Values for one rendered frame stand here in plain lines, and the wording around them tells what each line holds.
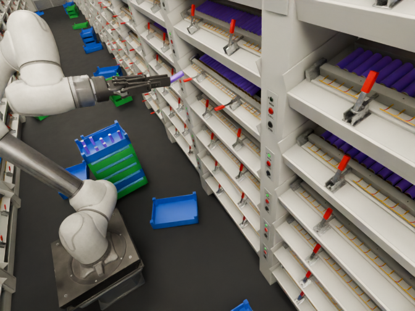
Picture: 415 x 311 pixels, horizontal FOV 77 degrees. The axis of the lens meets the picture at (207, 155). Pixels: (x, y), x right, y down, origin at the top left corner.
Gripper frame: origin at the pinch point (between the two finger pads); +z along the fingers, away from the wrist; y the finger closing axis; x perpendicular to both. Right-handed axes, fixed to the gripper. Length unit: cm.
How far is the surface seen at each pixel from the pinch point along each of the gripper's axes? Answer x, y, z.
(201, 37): -10.8, 7.2, 18.6
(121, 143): 66, 66, -7
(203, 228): 103, 9, 25
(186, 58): 3.8, 30.0, 23.2
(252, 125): 8.3, -24.5, 21.8
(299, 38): -21.3, -39.7, 16.9
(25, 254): 125, 54, -79
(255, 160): 25.7, -22.5, 27.9
